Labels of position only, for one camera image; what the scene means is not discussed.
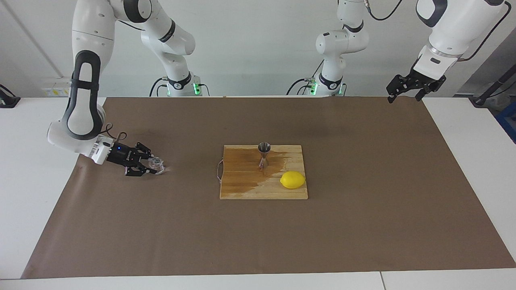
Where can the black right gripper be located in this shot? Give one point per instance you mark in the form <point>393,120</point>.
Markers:
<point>123,155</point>

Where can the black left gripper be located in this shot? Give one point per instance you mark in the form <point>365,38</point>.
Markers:
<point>421,76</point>

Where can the small clear glass beaker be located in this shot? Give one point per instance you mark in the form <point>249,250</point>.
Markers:
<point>156,163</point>

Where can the steel double jigger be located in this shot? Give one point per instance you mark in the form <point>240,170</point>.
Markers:
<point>264,148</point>

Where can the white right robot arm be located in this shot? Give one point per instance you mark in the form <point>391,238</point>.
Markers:
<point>84,40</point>

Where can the brown paper table mat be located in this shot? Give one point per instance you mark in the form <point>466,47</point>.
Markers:
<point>161,225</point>

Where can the black stand pole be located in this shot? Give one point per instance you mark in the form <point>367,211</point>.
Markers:
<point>496,86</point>

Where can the wooden cutting board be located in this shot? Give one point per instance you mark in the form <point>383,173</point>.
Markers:
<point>242,181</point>

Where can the blue crate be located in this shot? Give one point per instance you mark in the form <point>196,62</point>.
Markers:
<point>508,127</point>

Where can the yellow lemon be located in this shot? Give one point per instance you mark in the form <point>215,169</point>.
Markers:
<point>292,180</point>

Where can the white wall outlet box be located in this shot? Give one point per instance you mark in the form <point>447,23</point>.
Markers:
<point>56,92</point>

